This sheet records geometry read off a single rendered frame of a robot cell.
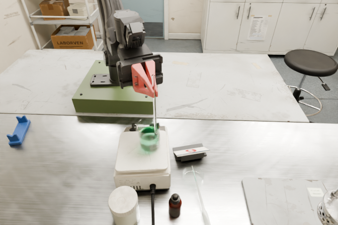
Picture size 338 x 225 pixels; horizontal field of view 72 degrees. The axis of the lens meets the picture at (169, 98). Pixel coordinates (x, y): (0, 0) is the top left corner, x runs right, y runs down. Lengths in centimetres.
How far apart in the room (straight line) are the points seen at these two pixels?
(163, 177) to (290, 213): 29
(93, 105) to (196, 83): 41
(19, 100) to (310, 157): 97
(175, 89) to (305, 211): 56
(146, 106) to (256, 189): 40
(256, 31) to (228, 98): 223
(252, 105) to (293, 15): 234
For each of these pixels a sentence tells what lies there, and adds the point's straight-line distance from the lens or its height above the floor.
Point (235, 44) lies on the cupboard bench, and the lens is 307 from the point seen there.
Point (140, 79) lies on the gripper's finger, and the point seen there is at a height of 116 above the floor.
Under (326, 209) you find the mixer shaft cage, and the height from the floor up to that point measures 107.
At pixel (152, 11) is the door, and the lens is 346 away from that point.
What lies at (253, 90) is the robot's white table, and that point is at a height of 90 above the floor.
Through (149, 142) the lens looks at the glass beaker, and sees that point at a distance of 53.
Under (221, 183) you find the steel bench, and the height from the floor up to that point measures 90.
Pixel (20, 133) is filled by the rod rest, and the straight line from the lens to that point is 84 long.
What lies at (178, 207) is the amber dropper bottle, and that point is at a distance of 54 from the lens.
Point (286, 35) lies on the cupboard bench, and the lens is 321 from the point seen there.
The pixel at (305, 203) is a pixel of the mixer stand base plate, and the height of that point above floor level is 91.
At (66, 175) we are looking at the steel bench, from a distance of 69.
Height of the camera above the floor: 143
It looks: 38 degrees down
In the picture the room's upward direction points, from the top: straight up
